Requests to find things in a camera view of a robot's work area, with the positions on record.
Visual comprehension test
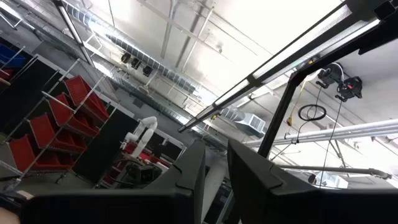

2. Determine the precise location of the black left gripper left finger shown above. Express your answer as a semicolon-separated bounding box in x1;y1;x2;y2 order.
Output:
21;139;207;224

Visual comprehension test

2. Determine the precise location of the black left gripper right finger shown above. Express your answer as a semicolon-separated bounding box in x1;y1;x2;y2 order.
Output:
227;139;398;224

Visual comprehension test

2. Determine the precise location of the grey horizontal bar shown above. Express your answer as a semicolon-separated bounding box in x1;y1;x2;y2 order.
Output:
279;164;393;181

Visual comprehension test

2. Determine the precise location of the white ceiling air unit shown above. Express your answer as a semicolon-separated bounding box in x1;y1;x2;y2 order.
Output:
234;112;268;138

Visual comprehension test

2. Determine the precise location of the black divider panel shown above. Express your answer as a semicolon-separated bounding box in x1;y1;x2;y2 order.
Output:
72;108;140;185

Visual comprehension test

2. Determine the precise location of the long white ceiling pipe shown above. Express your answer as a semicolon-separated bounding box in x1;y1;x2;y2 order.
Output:
243;119;398;149

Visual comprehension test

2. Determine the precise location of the red storage bin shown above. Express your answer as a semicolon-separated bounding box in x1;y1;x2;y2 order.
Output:
9;134;76;172
63;75;111;124
29;113;88;154
47;92;101;138

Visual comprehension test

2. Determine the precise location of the long white light strip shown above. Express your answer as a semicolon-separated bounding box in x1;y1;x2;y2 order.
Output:
214;4;382;107

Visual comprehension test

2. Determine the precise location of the blue storage bin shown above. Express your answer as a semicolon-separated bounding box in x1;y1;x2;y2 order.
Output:
0;43;27;70

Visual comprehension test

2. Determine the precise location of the black aluminium rig frame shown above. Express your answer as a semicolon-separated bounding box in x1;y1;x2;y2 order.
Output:
177;0;398;158

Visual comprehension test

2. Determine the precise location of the black hanging cable loop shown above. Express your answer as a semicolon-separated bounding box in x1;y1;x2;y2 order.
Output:
297;103;328;123

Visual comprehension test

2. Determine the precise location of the yellow hanging cable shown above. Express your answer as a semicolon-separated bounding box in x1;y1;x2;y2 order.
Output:
285;80;307;127

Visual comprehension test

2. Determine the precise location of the metal wire shelf rack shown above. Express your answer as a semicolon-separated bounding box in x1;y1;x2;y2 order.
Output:
0;45;121;191

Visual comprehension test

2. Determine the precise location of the silver spiral air duct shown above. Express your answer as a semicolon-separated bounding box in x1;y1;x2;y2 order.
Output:
104;33;199;95

